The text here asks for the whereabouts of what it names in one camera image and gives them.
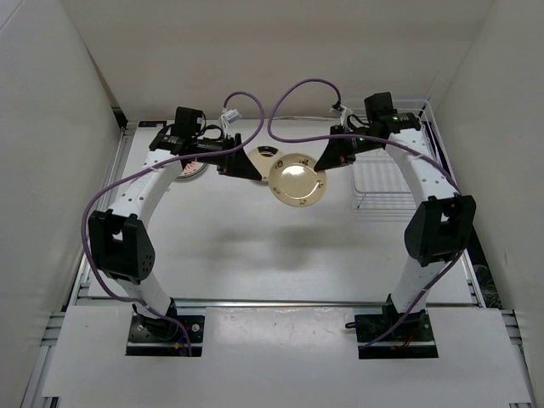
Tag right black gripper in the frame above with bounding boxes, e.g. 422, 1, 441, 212
314, 124, 382, 172

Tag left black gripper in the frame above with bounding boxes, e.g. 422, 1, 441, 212
191, 133, 261, 181

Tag beige plate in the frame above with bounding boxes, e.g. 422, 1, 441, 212
268, 153, 327, 207
247, 145, 284, 184

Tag white plate orange sunburst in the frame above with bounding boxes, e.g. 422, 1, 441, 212
176, 160, 208, 181

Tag beige plate back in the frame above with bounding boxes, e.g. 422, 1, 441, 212
268, 153, 327, 207

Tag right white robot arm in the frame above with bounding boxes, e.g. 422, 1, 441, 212
314, 93, 476, 340

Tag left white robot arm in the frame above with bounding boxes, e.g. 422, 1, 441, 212
82, 107, 261, 340

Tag white front cover board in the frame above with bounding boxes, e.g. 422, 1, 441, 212
42, 306, 531, 407

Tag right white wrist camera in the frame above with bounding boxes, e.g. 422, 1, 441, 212
330, 101, 353, 127

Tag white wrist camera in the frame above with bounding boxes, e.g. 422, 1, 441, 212
219, 109, 241, 127
330, 101, 353, 127

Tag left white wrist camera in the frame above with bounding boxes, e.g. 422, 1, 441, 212
219, 109, 241, 127

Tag white wire dish rack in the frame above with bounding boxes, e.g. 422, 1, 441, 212
349, 99, 447, 222

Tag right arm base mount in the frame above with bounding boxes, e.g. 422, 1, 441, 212
344, 312, 439, 360

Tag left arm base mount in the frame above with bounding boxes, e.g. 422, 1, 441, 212
126, 314, 205, 357

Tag aluminium frame rail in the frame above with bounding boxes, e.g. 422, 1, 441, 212
75, 297, 483, 309

